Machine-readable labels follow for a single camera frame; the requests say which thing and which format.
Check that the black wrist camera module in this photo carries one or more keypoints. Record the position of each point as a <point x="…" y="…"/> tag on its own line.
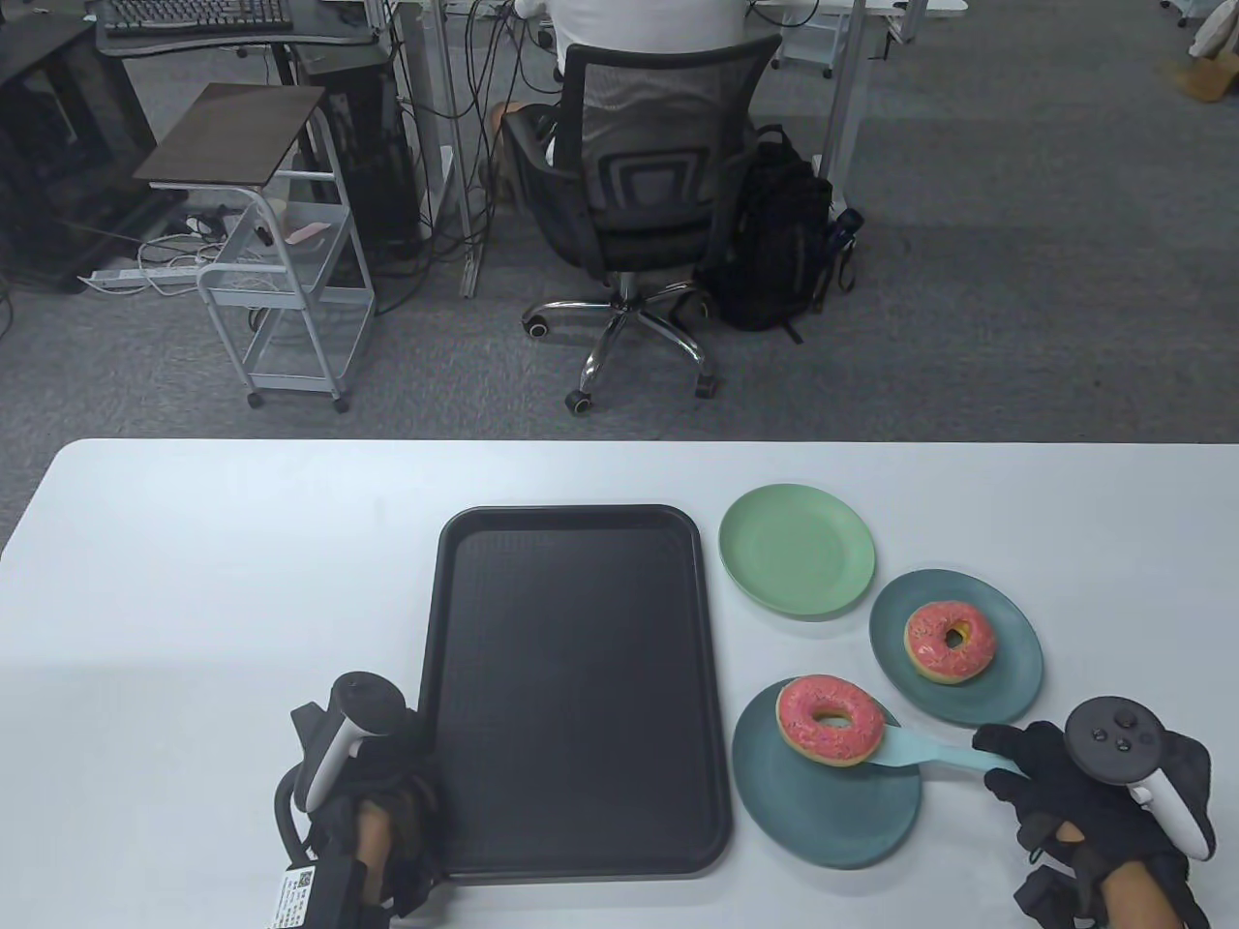
<point x="1055" y="900"/>

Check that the person's left hand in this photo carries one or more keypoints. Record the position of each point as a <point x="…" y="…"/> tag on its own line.
<point x="416" y="803"/>

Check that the black wrist module white label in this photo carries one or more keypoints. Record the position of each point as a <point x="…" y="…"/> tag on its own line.
<point x="329" y="895"/>

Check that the white rolling cart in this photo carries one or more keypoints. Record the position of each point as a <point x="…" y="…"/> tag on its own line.
<point x="290" y="358"/>

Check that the light green round plate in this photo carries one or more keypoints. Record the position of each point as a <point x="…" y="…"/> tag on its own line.
<point x="794" y="552"/>

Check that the person's right forearm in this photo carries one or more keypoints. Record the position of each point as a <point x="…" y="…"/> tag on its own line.
<point x="1142" y="905"/>

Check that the black baking tray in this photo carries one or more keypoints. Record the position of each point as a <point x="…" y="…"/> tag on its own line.
<point x="581" y="677"/>

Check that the dark brown side table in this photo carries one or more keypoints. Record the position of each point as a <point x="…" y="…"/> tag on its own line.
<point x="232" y="131"/>

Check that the cardboard box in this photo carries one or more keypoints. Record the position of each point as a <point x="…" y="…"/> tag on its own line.
<point x="1210" y="82"/>

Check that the teal round plate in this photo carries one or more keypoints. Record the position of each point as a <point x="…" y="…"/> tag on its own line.
<point x="823" y="813"/>
<point x="1016" y="677"/>

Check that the black keyboard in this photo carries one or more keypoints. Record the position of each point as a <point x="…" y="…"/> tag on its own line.
<point x="194" y="14"/>

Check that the light blue dessert shovel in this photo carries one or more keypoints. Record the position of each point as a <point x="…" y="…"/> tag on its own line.
<point x="920" y="750"/>

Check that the black backpack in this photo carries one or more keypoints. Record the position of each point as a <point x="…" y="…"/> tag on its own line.
<point x="774" y="242"/>

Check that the black desk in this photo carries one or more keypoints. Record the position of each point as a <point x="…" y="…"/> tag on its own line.
<point x="242" y="44"/>

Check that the white power strip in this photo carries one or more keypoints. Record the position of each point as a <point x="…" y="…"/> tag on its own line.
<point x="126" y="276"/>

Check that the black computer tower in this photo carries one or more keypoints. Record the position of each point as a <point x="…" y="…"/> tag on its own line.
<point x="373" y="174"/>

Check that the pink sprinkled mini donut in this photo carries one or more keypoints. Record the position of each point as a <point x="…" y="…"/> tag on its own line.
<point x="803" y="735"/>
<point x="978" y="658"/>

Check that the black mesh office chair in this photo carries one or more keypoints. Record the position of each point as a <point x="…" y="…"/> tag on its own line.
<point x="649" y="242"/>

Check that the pink flat packet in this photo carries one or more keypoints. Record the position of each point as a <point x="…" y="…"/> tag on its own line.
<point x="307" y="233"/>

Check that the white bag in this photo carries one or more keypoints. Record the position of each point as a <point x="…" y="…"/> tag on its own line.
<point x="1218" y="29"/>

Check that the person's right hand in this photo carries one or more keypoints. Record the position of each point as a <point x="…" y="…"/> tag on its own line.
<point x="1055" y="803"/>

